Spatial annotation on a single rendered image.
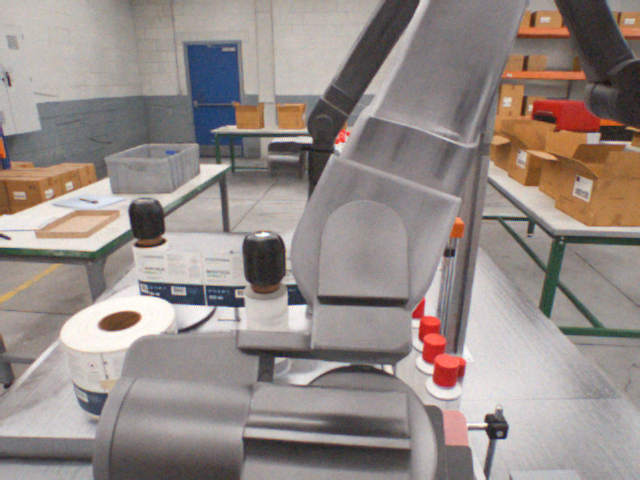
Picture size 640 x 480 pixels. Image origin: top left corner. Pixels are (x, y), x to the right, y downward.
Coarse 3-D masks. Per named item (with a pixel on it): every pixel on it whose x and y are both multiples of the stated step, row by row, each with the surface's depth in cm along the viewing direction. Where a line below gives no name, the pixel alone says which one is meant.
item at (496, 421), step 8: (496, 408) 63; (488, 416) 65; (496, 416) 63; (504, 416) 65; (472, 424) 64; (480, 424) 64; (488, 424) 64; (496, 424) 63; (504, 424) 63; (488, 432) 64; (496, 432) 63; (504, 432) 63; (496, 440) 65; (488, 448) 66; (488, 456) 66; (488, 464) 67; (488, 472) 67
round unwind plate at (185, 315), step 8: (128, 288) 122; (136, 288) 122; (112, 296) 117; (120, 296) 117; (128, 296) 117; (176, 304) 113; (176, 312) 109; (184, 312) 109; (192, 312) 109; (200, 312) 109; (208, 312) 109; (176, 320) 106; (184, 320) 106; (192, 320) 106
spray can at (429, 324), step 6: (426, 318) 70; (432, 318) 70; (438, 318) 70; (420, 324) 69; (426, 324) 68; (432, 324) 68; (438, 324) 68; (420, 330) 69; (426, 330) 68; (432, 330) 68; (438, 330) 68; (420, 336) 69; (414, 342) 71; (420, 342) 70; (414, 348) 70; (420, 348) 69; (414, 354) 70; (420, 354) 69; (414, 360) 70; (414, 366) 71; (408, 378) 73; (408, 384) 73
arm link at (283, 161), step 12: (324, 120) 69; (312, 132) 70; (324, 132) 70; (276, 144) 74; (288, 144) 74; (300, 144) 73; (312, 144) 71; (324, 144) 71; (276, 156) 74; (288, 156) 74; (276, 168) 75; (288, 168) 75
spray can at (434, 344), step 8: (432, 336) 65; (440, 336) 65; (424, 344) 64; (432, 344) 63; (440, 344) 63; (424, 352) 64; (432, 352) 63; (440, 352) 63; (416, 360) 66; (424, 360) 65; (432, 360) 64; (416, 368) 65; (424, 368) 64; (432, 368) 64; (416, 376) 66; (424, 376) 64; (416, 384) 66; (424, 384) 64; (416, 392) 66
